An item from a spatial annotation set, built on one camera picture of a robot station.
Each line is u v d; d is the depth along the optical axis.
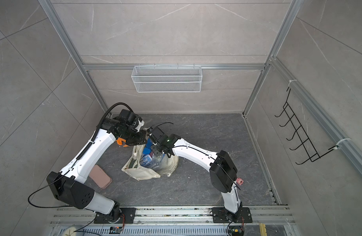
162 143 0.62
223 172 0.47
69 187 0.40
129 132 0.62
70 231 0.66
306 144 0.64
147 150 0.74
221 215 0.74
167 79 1.01
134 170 0.71
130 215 0.73
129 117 0.61
